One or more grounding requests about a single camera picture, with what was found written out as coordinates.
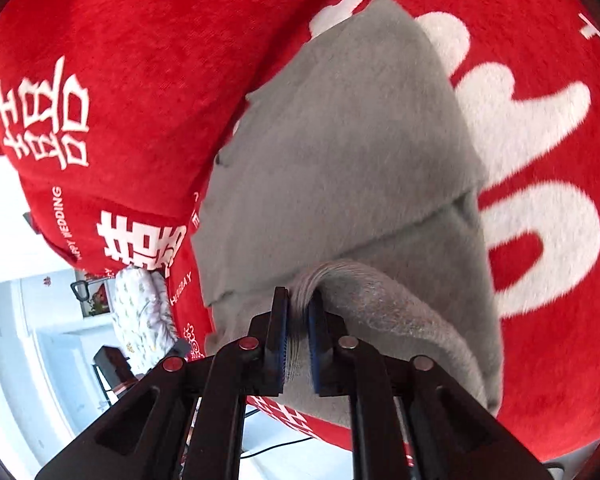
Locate red printed blanket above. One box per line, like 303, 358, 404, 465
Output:
0, 0, 600, 466

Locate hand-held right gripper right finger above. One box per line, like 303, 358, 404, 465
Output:
307, 290, 553, 480

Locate white floral pillow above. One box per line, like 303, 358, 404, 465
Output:
111, 267, 178, 376

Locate framed picture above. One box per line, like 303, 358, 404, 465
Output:
80, 270, 113, 318

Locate grey knitted sweater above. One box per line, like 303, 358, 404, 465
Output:
190, 0, 505, 416

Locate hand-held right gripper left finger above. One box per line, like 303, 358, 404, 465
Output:
35, 286, 290, 480

